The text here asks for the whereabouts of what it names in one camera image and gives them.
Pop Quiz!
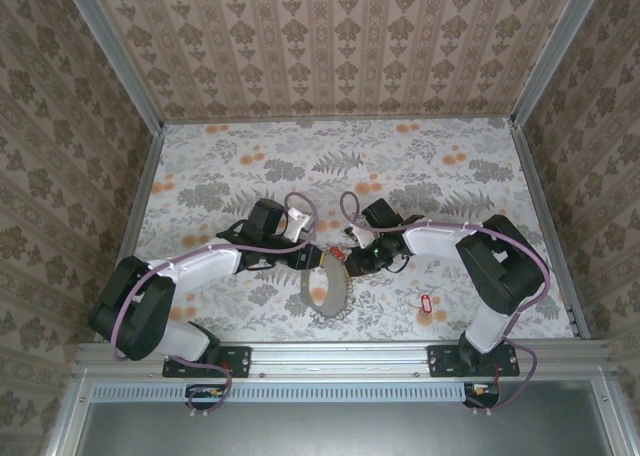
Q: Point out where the slotted grey cable duct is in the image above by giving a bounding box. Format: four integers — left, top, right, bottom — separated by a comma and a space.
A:
92, 381, 466, 403

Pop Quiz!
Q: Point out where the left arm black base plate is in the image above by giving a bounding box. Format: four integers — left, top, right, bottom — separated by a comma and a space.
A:
162, 345, 252, 378

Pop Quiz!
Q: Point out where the aluminium table side rail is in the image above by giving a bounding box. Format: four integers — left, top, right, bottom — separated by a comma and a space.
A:
102, 125, 166, 345
509, 120, 591, 340

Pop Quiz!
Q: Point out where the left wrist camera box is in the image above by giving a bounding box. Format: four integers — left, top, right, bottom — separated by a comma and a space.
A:
283, 206, 320, 243

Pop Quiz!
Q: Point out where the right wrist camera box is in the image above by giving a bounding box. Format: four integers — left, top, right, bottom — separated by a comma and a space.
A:
342, 223, 374, 245

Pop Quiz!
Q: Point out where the aluminium frame post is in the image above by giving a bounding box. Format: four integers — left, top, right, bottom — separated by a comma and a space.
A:
57, 0, 166, 133
510, 0, 612, 127

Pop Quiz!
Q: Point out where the floral printed tablecloth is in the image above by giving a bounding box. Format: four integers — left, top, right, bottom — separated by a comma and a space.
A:
124, 117, 576, 342

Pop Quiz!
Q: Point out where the metal band with many keyrings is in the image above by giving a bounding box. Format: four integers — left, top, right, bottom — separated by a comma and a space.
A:
297, 248, 358, 326

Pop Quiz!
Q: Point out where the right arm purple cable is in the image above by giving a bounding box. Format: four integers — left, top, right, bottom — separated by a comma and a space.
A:
339, 190, 554, 418

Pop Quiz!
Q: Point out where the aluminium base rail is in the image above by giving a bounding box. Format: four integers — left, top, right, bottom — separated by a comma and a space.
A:
77, 342, 611, 378

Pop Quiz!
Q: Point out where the grey metal shelf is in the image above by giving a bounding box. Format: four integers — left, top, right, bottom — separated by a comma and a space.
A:
79, 400, 611, 456

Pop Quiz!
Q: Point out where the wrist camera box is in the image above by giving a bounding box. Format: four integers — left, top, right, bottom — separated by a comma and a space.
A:
283, 206, 320, 243
342, 223, 374, 245

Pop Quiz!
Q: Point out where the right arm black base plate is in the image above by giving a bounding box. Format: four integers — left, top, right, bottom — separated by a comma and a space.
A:
427, 344, 521, 378

